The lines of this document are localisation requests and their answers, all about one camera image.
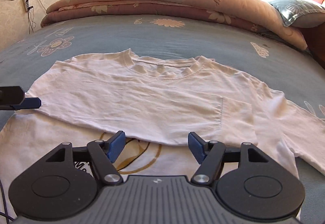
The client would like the white long sleeve shirt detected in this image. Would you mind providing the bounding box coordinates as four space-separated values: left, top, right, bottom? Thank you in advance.
1 50 324 205

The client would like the blue floral bed sheet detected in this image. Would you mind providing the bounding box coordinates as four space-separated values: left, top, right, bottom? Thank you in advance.
0 14 325 224

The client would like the white power strip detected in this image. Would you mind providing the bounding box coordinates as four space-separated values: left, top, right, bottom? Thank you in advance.
23 0 30 12

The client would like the wooden headboard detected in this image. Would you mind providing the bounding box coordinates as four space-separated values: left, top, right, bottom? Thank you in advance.
301 23 325 69

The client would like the pink floral folded quilt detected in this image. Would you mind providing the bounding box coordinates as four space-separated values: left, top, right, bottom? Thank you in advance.
41 0 307 50

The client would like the blue grey pillow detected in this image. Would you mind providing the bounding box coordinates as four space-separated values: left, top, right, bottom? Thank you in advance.
262 0 324 28

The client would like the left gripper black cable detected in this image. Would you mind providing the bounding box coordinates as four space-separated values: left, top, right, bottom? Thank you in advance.
0 179 17 224

